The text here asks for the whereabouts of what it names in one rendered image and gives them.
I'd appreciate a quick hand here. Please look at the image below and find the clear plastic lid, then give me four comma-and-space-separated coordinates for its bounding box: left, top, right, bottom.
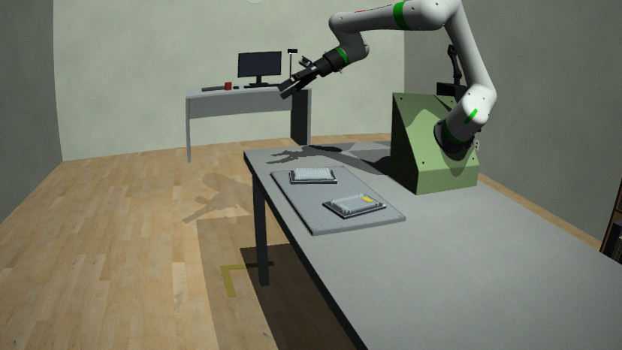
331, 194, 379, 213

